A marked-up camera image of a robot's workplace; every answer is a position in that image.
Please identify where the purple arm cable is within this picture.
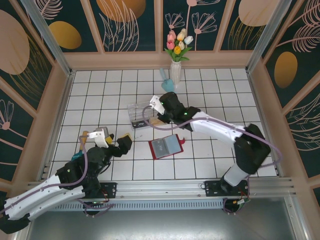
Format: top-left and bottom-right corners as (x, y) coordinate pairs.
(0, 134), (116, 219)
(141, 104), (284, 216)

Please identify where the white ribbed vase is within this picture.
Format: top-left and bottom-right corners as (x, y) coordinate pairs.
(170, 60), (182, 86)

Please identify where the slotted grey cable duct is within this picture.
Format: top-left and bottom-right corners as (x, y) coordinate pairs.
(56, 201), (226, 212)

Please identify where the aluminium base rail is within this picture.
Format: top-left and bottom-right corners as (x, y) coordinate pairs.
(26, 176), (297, 201)

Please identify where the aluminium frame post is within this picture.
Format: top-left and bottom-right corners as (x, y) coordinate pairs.
(245, 0), (290, 75)
(19, 0), (76, 76)

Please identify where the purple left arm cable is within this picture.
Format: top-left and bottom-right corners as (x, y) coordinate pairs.
(0, 134), (116, 219)

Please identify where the light blue scoop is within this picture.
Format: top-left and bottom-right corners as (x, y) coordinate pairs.
(159, 67), (175, 93)

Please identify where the tulip flower bouquet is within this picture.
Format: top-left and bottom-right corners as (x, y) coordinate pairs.
(163, 27), (195, 63)

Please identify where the aluminium side rail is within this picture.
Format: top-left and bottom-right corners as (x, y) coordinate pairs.
(37, 71), (76, 182)
(246, 70), (286, 177)

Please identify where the black VIP card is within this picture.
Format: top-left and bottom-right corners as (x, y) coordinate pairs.
(131, 119), (151, 131)

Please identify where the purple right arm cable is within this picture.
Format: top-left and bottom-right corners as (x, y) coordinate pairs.
(141, 104), (284, 216)

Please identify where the clear acrylic card box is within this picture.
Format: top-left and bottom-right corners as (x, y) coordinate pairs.
(126, 99), (163, 132)

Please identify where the red card holder wallet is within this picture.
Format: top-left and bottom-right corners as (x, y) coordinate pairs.
(148, 133), (187, 161)

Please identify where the teal and wooden tool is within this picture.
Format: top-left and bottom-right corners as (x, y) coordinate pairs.
(70, 129), (89, 161)

